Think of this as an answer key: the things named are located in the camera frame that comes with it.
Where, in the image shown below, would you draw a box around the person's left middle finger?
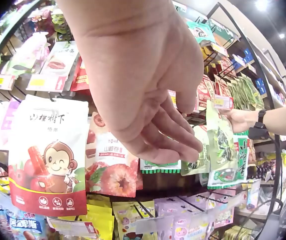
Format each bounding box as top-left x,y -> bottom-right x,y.
143,117 -> 201,162

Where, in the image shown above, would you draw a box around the person's right fingers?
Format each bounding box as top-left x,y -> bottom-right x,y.
219,109 -> 235,134

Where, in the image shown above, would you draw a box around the person's left thumb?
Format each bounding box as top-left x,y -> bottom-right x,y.
169,67 -> 205,114

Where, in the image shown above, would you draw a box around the full shop shelf with hooks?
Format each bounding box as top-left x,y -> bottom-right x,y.
0,0 -> 286,240

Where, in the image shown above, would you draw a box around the person's right hand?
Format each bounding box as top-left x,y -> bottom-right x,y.
219,108 -> 259,134

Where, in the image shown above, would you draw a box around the black wrist band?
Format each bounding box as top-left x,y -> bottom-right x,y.
248,109 -> 275,140

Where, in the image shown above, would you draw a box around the person's left index finger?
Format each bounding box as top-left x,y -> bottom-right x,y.
158,99 -> 205,153

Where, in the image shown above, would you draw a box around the light green seed packet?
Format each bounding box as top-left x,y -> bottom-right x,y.
206,100 -> 250,190

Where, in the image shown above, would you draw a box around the person's left hand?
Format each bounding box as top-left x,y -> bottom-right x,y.
55,0 -> 205,165

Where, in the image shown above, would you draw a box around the full wooden shop shelf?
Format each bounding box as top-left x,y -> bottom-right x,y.
229,37 -> 286,220

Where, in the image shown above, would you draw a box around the person's left fingers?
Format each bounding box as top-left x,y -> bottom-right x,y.
113,130 -> 181,165

